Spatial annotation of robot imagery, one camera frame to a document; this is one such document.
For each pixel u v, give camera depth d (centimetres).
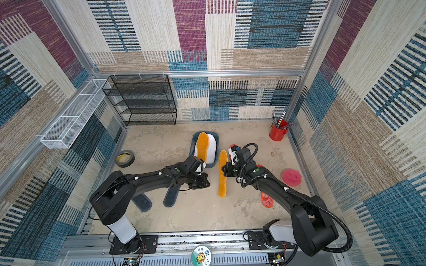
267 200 85
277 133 106
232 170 75
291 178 89
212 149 106
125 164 99
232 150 79
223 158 86
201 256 64
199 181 79
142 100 109
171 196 87
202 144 105
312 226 41
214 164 99
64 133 71
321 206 40
